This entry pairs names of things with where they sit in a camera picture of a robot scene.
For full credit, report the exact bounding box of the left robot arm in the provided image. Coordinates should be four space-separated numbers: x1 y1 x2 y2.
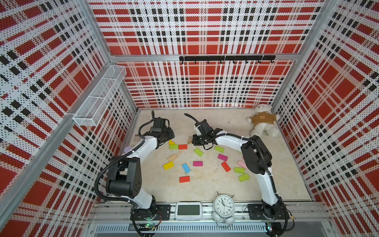
94 111 175 221

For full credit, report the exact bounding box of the lilac round block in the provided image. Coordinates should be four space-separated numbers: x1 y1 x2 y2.
124 146 132 153

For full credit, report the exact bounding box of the magenta block middle right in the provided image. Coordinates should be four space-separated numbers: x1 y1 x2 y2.
218 154 228 162

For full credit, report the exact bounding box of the yellow rectangular block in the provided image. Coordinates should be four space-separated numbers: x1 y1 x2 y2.
163 162 175 170

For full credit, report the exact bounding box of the blue rectangular block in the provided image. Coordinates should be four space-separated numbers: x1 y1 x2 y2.
182 164 191 174

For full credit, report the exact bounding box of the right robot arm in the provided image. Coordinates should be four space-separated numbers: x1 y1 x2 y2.
184 113 289 220

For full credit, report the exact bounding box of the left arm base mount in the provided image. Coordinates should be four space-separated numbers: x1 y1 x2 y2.
130 204 171 221

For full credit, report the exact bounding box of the magenta block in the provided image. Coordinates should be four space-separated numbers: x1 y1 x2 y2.
193 161 203 167
218 154 228 162

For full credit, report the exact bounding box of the black hook rail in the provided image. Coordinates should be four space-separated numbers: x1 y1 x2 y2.
179 55 276 62

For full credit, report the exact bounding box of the white wire mesh basket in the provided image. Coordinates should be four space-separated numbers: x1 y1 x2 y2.
73 65 126 127

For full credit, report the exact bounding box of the red block bottom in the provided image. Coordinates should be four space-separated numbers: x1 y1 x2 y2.
179 176 190 183

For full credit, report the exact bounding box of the white analog alarm clock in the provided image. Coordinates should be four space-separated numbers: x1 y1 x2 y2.
212 194 235 226

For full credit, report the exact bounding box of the lime green block lowest right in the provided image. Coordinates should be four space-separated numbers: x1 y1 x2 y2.
238 173 250 182

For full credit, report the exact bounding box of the white teddy bear brown shirt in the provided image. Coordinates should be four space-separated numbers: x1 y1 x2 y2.
246 104 280 137

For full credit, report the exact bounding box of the pink rectangular block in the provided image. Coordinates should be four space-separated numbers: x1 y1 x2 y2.
237 161 247 169

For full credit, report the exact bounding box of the white digital display device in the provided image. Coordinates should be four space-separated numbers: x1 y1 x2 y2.
175 202 202 221

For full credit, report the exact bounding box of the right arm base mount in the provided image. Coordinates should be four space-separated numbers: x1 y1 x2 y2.
247 202 290 220

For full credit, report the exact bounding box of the natural wood rectangular block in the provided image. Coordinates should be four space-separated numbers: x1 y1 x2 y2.
167 154 178 162

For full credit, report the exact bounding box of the red block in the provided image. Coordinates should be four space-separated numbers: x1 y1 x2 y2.
178 144 188 150
179 176 190 183
221 162 231 172

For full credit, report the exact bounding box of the magenta block centre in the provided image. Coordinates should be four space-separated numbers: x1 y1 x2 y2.
193 161 203 167

